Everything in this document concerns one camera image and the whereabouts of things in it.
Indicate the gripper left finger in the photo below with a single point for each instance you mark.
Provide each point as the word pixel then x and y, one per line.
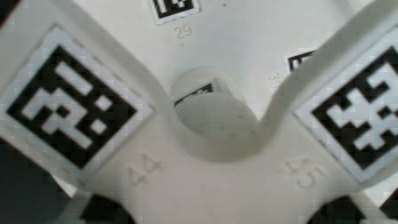
pixel 103 211

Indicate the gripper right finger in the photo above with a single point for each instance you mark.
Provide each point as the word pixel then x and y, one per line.
pixel 337 212

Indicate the white cross-shaped table base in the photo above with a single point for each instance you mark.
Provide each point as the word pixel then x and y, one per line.
pixel 201 166

